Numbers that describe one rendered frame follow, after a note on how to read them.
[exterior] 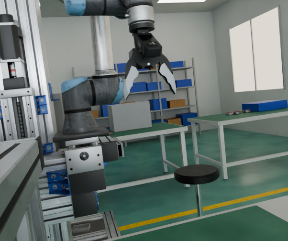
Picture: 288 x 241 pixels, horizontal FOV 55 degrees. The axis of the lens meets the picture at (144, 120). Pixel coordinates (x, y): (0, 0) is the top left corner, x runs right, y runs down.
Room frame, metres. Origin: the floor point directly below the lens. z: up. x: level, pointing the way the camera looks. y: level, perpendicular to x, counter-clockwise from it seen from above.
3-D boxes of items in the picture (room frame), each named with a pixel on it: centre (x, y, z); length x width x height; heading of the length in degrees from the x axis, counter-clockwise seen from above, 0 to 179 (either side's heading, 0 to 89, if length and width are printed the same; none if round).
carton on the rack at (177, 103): (7.28, -0.86, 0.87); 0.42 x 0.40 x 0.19; 104
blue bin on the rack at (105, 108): (6.83, 0.80, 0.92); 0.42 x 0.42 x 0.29; 16
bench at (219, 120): (4.01, -1.69, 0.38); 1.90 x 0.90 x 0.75; 105
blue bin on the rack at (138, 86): (7.01, 0.10, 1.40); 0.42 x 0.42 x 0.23; 15
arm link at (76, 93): (1.21, 0.27, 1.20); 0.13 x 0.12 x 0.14; 111
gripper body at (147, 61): (0.80, -0.02, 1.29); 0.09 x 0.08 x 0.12; 13
